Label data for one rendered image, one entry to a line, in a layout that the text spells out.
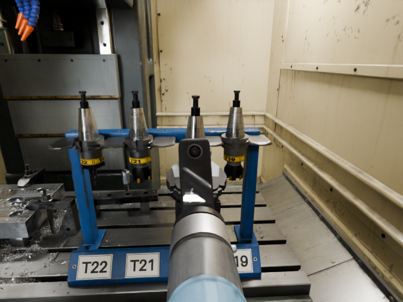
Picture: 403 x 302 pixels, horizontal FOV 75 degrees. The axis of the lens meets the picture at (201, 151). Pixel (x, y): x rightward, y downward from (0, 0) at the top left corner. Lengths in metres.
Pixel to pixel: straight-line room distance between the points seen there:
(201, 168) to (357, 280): 0.61
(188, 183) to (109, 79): 0.89
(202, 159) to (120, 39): 0.93
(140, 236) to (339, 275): 0.57
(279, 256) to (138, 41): 0.97
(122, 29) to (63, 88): 0.35
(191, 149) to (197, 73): 1.21
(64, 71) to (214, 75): 0.77
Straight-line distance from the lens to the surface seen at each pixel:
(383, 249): 0.83
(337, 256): 0.93
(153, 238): 0.82
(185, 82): 1.56
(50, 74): 1.29
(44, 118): 1.34
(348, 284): 0.87
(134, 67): 1.22
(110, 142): 0.62
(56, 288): 0.75
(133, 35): 1.23
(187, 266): 0.27
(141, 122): 0.59
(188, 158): 0.37
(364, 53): 0.86
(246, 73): 1.60
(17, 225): 0.86
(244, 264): 0.69
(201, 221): 0.32
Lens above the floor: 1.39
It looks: 19 degrees down
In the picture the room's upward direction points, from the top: straight up
